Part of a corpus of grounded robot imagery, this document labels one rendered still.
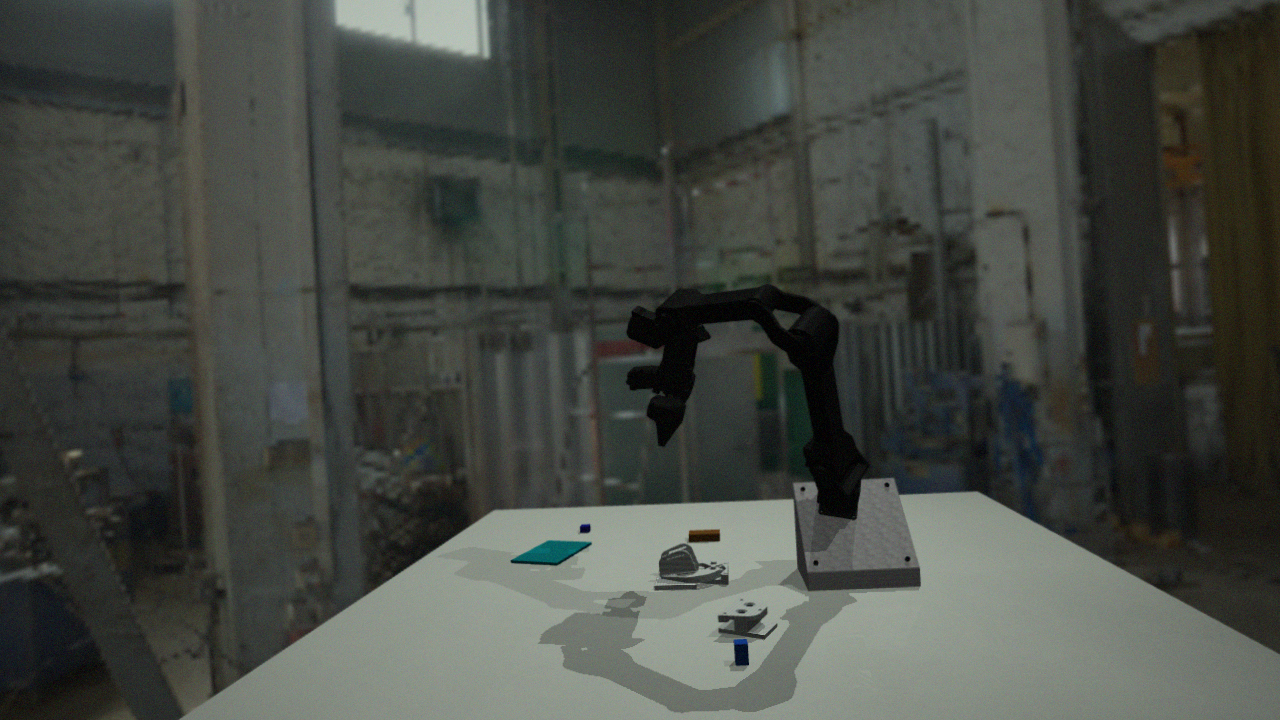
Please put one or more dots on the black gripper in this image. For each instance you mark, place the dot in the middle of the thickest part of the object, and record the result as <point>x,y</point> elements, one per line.
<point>668,411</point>

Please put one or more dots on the teal rectangular plate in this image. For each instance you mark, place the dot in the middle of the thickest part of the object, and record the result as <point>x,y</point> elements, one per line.
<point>551,552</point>

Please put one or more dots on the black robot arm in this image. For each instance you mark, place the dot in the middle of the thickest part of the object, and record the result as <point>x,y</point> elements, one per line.
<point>834,462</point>

